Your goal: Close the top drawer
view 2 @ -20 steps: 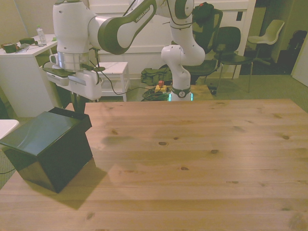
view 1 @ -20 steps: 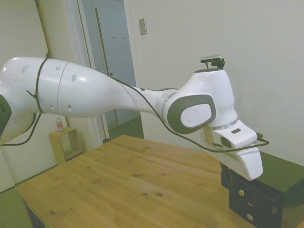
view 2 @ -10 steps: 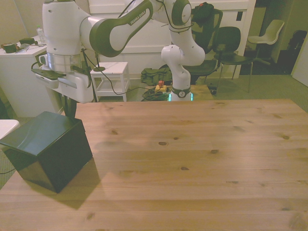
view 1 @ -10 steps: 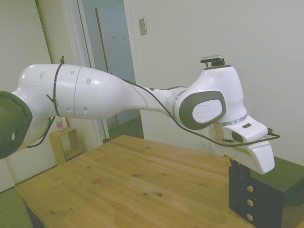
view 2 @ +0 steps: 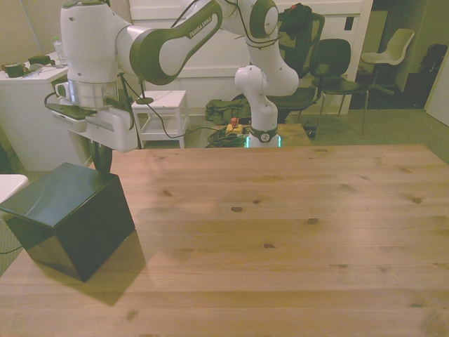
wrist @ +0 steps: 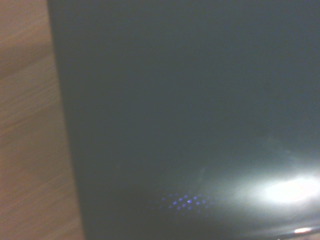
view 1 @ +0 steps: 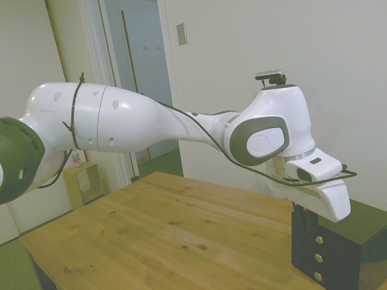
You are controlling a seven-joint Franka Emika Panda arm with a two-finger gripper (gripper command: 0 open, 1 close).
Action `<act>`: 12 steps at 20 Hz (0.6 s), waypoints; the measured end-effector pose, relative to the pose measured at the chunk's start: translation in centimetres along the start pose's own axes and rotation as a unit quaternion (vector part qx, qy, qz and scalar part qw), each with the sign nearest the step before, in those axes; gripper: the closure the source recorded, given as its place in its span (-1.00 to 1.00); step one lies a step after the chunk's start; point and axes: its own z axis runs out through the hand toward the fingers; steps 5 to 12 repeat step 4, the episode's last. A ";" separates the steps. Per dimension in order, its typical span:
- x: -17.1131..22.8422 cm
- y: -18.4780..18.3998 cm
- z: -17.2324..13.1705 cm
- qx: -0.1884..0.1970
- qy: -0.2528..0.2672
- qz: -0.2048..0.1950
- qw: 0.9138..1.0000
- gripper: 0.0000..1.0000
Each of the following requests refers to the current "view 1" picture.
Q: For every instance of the wooden cube shelf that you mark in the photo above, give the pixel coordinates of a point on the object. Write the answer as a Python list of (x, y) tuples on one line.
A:
[(75, 181)]

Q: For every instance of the clear bottle with red label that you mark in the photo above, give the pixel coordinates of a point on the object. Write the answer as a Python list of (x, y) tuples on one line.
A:
[(76, 160)]

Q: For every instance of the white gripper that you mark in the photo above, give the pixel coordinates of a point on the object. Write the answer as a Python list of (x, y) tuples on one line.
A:
[(329, 196)]

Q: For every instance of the white hallway door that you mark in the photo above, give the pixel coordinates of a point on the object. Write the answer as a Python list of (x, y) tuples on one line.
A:
[(151, 69)]

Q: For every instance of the black zip tie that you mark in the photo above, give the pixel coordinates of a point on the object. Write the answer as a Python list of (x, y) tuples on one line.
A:
[(75, 105)]

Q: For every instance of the black drawer cabinet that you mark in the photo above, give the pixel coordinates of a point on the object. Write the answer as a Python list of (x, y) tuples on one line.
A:
[(362, 229)]

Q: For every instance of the brass drawer knob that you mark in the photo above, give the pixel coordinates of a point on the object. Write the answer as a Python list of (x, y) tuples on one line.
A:
[(317, 275), (318, 257)]

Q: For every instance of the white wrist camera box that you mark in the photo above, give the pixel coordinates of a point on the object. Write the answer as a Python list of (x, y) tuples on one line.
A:
[(323, 166)]

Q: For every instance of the white closet door with pull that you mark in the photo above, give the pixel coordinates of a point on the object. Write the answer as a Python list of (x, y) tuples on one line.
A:
[(24, 45)]

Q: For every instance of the black camera stand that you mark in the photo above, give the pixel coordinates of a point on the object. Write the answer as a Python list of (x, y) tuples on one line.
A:
[(278, 81)]

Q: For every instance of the white plain closet door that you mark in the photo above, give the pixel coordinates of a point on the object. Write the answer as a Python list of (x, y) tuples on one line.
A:
[(75, 39)]

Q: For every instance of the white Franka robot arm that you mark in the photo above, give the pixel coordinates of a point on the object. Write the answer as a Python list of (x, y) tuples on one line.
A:
[(127, 121)]

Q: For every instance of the metal wall switch plate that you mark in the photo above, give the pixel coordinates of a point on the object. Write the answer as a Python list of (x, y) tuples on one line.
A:
[(181, 34)]

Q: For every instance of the black drawer with brass knob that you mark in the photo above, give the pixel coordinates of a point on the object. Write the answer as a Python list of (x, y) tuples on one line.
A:
[(335, 244)]

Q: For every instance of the grey camera on stand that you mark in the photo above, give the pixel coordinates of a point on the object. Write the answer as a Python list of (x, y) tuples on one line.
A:
[(269, 74)]

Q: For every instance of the white doorway frame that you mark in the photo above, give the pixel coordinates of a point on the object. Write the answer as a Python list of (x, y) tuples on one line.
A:
[(172, 60)]

